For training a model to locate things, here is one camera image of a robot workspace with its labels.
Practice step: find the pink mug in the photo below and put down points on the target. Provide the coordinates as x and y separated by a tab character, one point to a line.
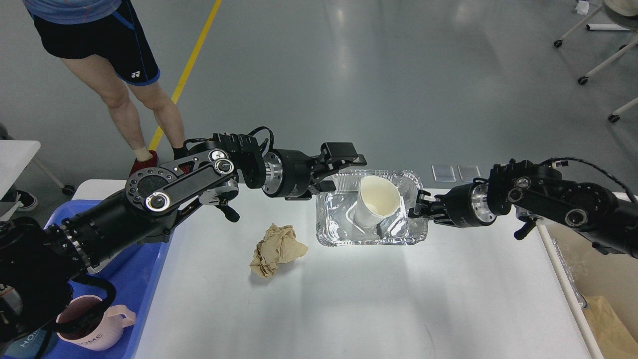
100	334

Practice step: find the clear floor plate right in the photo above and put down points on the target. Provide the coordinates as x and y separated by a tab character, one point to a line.
469	172

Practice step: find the dark blue yellow mug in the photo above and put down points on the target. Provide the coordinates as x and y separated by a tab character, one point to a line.
26	347

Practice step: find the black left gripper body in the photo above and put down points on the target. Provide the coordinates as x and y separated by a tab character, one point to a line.
288	174

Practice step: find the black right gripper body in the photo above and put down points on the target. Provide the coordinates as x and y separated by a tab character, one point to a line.
464	207

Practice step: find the white paper cup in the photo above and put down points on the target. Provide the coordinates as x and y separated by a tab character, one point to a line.
377	199

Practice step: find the blue plastic bin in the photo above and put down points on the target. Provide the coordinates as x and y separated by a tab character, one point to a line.
134	273

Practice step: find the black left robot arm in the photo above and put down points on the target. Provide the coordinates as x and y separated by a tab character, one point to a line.
45	282

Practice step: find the standing person in shorts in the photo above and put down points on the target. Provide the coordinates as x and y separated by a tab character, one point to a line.
102	42

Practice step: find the clear floor plate left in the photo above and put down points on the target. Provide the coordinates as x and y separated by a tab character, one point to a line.
444	173

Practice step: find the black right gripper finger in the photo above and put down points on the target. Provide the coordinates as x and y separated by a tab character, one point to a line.
426	199
422	212

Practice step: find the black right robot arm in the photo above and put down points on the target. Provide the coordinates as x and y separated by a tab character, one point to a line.
608	222

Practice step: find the clear floor plate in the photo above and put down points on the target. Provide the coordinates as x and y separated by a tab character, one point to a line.
469	172
444	173

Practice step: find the aluminium foil tray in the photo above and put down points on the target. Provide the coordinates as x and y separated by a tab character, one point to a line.
335	212

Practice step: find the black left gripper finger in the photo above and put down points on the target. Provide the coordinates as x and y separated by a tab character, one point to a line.
322	186
333	157

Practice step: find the beige plastic bin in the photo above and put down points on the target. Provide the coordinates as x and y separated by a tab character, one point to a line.
577	271

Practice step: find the white side table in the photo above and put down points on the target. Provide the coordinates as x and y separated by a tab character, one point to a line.
15	155

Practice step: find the brown paper in bin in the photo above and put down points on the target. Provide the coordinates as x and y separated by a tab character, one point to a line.
613	338

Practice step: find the brown paper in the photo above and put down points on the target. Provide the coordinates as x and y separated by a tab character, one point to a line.
613	338
278	246

